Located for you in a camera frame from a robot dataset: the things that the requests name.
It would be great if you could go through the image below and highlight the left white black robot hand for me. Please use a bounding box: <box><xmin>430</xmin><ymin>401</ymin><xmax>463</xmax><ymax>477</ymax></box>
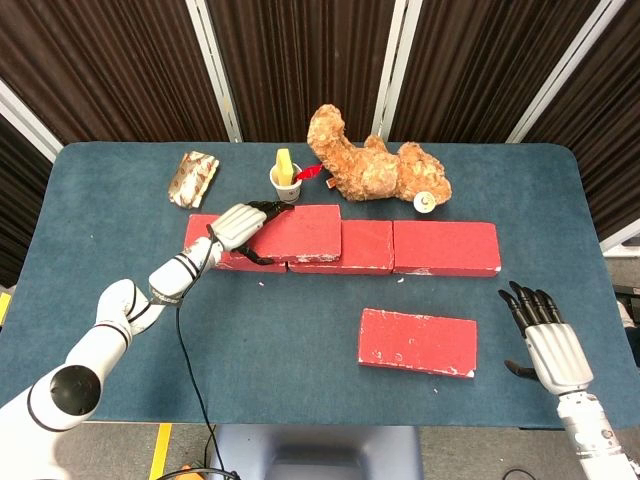
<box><xmin>206</xmin><ymin>199</ymin><xmax>296</xmax><ymax>266</ymax></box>

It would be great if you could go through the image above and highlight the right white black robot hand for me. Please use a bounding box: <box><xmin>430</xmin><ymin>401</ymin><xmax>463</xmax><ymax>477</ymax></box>
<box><xmin>497</xmin><ymin>280</ymin><xmax>595</xmax><ymax>397</ymax></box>

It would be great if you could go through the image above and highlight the red brick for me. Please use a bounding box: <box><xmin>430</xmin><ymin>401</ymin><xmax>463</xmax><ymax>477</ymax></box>
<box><xmin>357</xmin><ymin>307</ymin><xmax>479</xmax><ymax>379</ymax></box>
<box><xmin>288</xmin><ymin>219</ymin><xmax>396</xmax><ymax>276</ymax></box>
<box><xmin>391</xmin><ymin>219</ymin><xmax>503</xmax><ymax>280</ymax></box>
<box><xmin>182</xmin><ymin>213</ymin><xmax>289</xmax><ymax>274</ymax></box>
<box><xmin>239</xmin><ymin>203</ymin><xmax>343</xmax><ymax>265</ymax></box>

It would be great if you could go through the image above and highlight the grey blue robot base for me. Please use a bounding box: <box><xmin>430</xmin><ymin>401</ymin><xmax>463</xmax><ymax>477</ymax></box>
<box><xmin>207</xmin><ymin>424</ymin><xmax>425</xmax><ymax>480</ymax></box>

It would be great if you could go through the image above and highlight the white paper cup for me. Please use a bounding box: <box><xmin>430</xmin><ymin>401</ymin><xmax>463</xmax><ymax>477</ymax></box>
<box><xmin>269</xmin><ymin>162</ymin><xmax>304</xmax><ymax>205</ymax></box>

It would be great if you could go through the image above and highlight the crumpled gold snack wrapper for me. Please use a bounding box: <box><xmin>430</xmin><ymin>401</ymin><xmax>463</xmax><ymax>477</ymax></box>
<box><xmin>168</xmin><ymin>150</ymin><xmax>221</xmax><ymax>209</ymax></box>

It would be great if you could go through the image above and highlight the yellow sponge stick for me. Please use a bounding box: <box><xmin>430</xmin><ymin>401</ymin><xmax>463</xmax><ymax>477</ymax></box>
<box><xmin>275</xmin><ymin>147</ymin><xmax>295</xmax><ymax>186</ymax></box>

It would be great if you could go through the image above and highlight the brown plush teddy bear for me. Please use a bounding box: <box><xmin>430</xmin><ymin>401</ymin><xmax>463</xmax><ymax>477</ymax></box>
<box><xmin>306</xmin><ymin>103</ymin><xmax>453</xmax><ymax>207</ymax></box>

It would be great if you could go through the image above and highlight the blue felt table cover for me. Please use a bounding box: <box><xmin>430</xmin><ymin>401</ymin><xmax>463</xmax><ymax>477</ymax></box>
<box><xmin>0</xmin><ymin>141</ymin><xmax>640</xmax><ymax>430</ymax></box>

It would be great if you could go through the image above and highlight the brown corrugated partition panel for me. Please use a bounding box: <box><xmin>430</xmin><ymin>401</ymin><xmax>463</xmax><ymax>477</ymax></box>
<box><xmin>389</xmin><ymin>0</ymin><xmax>601</xmax><ymax>144</ymax></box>
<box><xmin>522</xmin><ymin>0</ymin><xmax>640</xmax><ymax>241</ymax></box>
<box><xmin>0</xmin><ymin>0</ymin><xmax>230</xmax><ymax>146</ymax></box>
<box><xmin>207</xmin><ymin>0</ymin><xmax>396</xmax><ymax>143</ymax></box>

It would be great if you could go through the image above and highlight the yellow floor tape strip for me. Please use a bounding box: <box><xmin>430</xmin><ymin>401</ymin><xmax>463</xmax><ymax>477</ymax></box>
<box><xmin>148</xmin><ymin>422</ymin><xmax>173</xmax><ymax>480</ymax></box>

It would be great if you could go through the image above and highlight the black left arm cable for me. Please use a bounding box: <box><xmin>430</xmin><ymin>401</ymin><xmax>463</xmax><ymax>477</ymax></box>
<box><xmin>169</xmin><ymin>224</ymin><xmax>241</xmax><ymax>480</ymax></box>

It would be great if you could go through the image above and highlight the white partition frame post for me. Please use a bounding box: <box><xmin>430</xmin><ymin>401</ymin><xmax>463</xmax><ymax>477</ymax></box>
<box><xmin>372</xmin><ymin>0</ymin><xmax>424</xmax><ymax>141</ymax></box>
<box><xmin>184</xmin><ymin>0</ymin><xmax>244</xmax><ymax>144</ymax></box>
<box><xmin>0</xmin><ymin>79</ymin><xmax>64</xmax><ymax>161</ymax></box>
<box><xmin>505</xmin><ymin>0</ymin><xmax>629</xmax><ymax>145</ymax></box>

